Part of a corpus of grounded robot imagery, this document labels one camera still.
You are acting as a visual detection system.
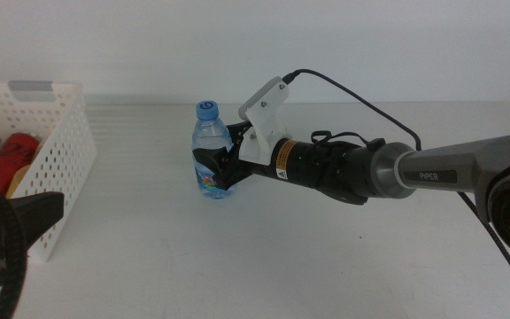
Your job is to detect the clear water bottle blue cap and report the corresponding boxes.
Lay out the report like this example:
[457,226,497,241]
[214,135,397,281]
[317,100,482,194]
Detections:
[191,99,238,200]

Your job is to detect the red soda can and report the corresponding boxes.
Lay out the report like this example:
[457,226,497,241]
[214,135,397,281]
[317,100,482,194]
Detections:
[0,132,42,196]

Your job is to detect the white perforated plastic basket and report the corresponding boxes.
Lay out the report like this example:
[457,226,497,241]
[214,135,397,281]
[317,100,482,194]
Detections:
[0,81,98,263]

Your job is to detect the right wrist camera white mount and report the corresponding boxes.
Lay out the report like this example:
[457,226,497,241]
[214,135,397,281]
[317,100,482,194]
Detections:
[237,75,291,166]

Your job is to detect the left wrist camera black cable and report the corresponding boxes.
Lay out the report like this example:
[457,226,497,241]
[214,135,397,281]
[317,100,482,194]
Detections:
[0,166,28,319]

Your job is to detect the thin black right gripper wire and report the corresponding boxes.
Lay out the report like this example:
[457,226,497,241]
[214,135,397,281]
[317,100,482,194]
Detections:
[310,129,387,154]

